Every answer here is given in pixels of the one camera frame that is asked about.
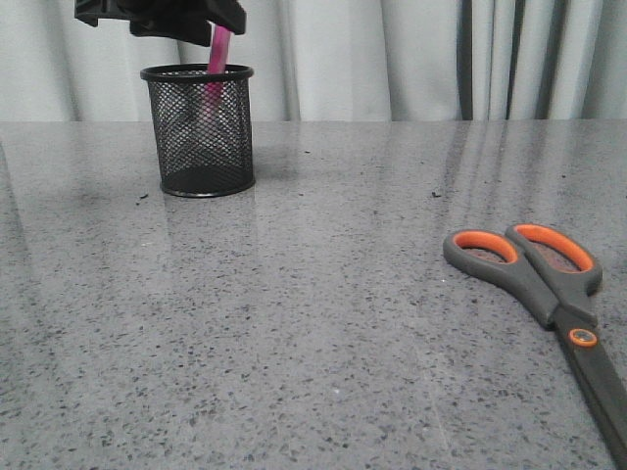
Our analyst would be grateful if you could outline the grey curtain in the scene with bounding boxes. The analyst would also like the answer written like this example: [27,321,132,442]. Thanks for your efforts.
[1,1,626,121]

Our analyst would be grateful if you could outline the pink pen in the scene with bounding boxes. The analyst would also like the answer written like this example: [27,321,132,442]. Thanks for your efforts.
[198,24,232,136]

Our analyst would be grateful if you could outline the black mesh pen holder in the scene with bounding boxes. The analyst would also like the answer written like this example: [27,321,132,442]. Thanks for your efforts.
[140,64,255,198]

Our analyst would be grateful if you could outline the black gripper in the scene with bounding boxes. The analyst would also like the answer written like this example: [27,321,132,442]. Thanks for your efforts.
[74,0,247,47]

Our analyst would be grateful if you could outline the grey orange scissors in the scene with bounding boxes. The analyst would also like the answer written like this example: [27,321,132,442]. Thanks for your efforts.
[443,223,626,469]

